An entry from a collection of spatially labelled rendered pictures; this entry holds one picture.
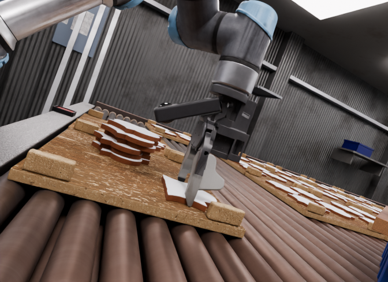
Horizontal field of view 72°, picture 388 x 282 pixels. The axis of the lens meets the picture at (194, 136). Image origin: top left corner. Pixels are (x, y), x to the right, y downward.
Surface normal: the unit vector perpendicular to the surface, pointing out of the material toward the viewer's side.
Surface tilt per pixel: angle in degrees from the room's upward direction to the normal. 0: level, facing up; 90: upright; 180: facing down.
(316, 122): 90
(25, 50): 90
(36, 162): 90
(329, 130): 90
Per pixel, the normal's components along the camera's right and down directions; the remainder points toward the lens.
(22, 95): 0.34, 0.19
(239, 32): -0.44, -0.04
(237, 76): 0.01, 0.08
